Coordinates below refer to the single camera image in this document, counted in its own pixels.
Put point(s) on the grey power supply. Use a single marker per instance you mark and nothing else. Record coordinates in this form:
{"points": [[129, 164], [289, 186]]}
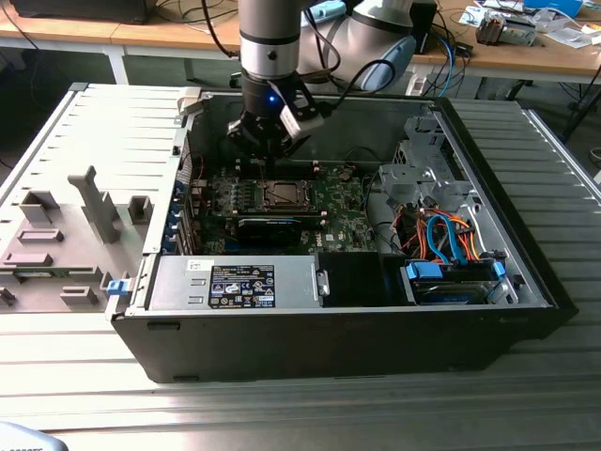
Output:
{"points": [[178, 282]]}

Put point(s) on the grey metal disk bay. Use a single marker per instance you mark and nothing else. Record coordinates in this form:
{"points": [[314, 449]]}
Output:
{"points": [[408, 178]]}

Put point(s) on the blue box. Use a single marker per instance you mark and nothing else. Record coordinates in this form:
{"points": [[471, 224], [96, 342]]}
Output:
{"points": [[554, 4]]}

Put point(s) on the small white box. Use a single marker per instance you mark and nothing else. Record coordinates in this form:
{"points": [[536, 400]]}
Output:
{"points": [[415, 85]]}

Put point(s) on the grey rounded device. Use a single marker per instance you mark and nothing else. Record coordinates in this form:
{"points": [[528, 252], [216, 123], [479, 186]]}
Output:
{"points": [[23, 439]]}

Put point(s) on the wooden desk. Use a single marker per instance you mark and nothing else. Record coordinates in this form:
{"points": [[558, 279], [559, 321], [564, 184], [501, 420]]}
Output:
{"points": [[141, 35], [516, 58]]}

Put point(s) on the CPU socket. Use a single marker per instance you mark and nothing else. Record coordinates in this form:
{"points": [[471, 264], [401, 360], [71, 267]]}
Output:
{"points": [[282, 207]]}

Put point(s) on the grey parts rack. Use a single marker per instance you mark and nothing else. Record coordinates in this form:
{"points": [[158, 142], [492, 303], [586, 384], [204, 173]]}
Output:
{"points": [[70, 221]]}

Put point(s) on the hard disk in blue carrier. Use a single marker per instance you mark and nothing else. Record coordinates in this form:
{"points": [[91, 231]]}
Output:
{"points": [[446, 293]]}

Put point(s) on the CPU cooler heat sink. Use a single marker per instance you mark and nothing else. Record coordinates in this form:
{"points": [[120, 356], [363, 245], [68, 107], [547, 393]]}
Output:
{"points": [[504, 30]]}

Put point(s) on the black and grey PC case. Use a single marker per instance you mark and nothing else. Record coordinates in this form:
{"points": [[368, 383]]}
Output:
{"points": [[282, 347]]}

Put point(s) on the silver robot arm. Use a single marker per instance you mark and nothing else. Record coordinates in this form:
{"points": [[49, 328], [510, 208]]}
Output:
{"points": [[267, 33]]}

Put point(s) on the blue plastic clip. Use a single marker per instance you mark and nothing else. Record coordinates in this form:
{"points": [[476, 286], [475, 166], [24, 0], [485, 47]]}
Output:
{"points": [[117, 287]]}

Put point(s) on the black flat box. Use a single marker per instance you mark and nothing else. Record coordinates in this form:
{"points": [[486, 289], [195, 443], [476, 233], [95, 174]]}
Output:
{"points": [[80, 9]]}

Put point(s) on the CPU with silver top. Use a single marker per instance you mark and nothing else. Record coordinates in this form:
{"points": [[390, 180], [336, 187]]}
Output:
{"points": [[285, 192]]}

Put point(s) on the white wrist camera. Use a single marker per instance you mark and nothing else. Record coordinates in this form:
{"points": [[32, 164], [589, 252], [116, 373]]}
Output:
{"points": [[305, 126]]}

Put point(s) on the black graphics card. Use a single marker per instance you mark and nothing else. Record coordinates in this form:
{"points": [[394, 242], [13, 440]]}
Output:
{"points": [[267, 232]]}

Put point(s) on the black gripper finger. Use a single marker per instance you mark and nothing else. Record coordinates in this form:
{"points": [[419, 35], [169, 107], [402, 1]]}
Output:
{"points": [[293, 146], [244, 134]]}

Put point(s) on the green motherboard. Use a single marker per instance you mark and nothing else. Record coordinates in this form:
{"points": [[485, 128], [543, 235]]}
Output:
{"points": [[347, 221]]}

